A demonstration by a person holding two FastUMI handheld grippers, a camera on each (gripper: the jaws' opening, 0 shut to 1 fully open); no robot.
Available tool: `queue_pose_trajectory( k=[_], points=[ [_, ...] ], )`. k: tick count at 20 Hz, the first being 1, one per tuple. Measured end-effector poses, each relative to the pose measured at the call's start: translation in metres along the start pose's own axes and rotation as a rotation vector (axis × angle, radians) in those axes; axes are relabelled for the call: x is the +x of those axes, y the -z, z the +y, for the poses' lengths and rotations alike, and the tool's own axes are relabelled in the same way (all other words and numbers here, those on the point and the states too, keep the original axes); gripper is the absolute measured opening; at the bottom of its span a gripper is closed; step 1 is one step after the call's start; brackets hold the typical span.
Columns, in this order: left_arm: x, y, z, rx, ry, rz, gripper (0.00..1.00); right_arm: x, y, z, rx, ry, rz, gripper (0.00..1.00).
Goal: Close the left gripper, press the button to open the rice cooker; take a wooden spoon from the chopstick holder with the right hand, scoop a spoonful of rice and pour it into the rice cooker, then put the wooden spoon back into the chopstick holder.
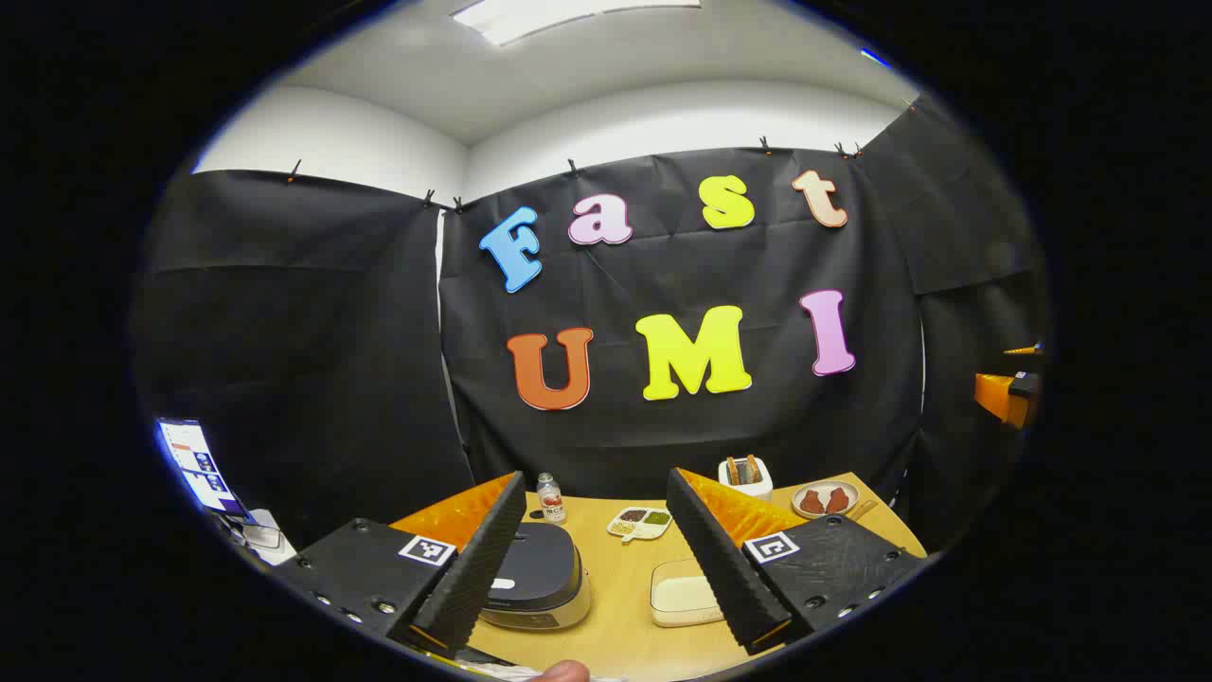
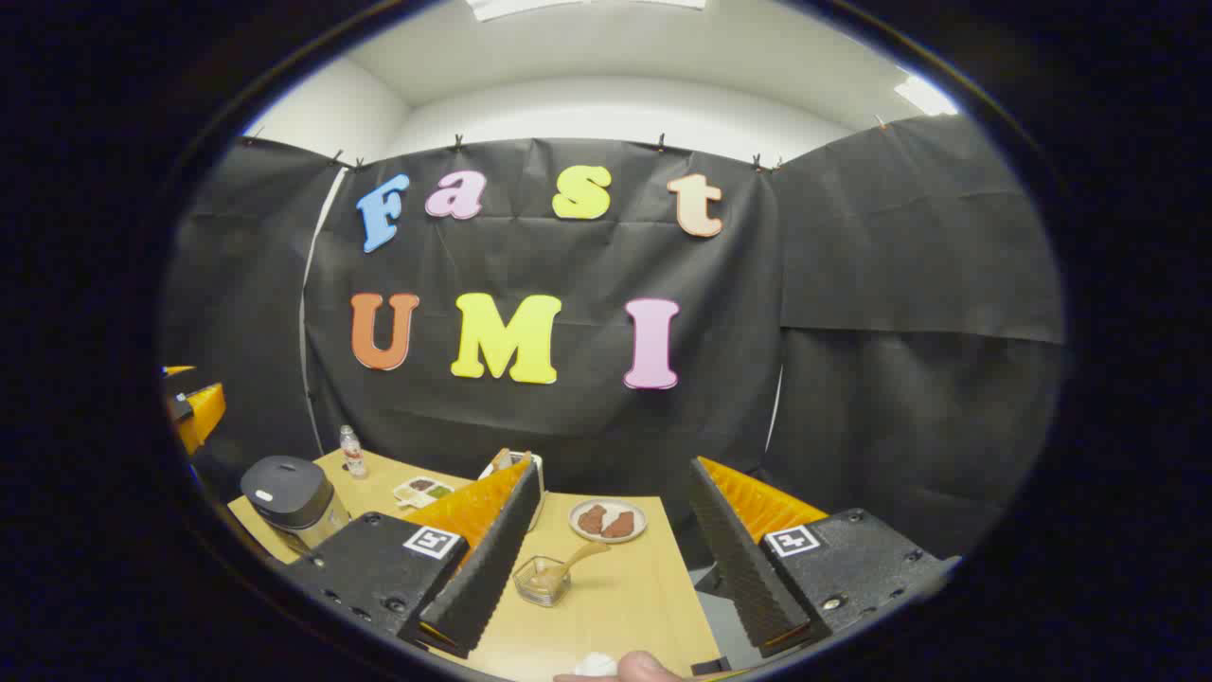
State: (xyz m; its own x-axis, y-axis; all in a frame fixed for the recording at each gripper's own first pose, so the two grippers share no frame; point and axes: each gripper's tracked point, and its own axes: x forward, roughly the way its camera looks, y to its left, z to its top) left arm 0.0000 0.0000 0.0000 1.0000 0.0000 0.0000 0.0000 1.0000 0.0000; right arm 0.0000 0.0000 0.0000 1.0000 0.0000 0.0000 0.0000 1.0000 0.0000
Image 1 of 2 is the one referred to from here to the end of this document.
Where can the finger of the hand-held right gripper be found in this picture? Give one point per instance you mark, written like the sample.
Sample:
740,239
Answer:
1004,398

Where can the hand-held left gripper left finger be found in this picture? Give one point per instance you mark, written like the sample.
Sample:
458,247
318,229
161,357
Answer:
473,568

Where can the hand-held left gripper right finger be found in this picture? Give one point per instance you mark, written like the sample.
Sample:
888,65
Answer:
720,559

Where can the silver rice cooker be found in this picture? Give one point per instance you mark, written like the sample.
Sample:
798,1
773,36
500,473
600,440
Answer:
540,568

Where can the clear plastic rice container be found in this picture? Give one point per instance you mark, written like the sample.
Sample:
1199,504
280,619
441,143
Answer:
677,618

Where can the white toaster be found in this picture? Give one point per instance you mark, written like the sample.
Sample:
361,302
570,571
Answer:
748,488

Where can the white divided grain dish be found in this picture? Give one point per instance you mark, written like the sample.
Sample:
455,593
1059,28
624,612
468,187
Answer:
639,523

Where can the small clear bottle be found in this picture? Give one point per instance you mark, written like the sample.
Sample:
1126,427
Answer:
551,502

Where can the white tissue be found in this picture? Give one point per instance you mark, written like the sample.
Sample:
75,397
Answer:
497,671

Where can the brown meat piece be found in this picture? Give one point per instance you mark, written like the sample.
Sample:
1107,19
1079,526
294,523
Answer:
811,503
838,501

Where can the white round plate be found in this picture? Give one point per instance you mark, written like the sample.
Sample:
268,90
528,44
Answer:
826,484

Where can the white object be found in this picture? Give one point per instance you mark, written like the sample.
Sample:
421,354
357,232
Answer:
270,542

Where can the lit monitor screen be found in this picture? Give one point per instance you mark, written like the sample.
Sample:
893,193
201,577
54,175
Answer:
199,464

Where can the ceiling light panel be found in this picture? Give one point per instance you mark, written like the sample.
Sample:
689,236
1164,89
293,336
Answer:
530,17

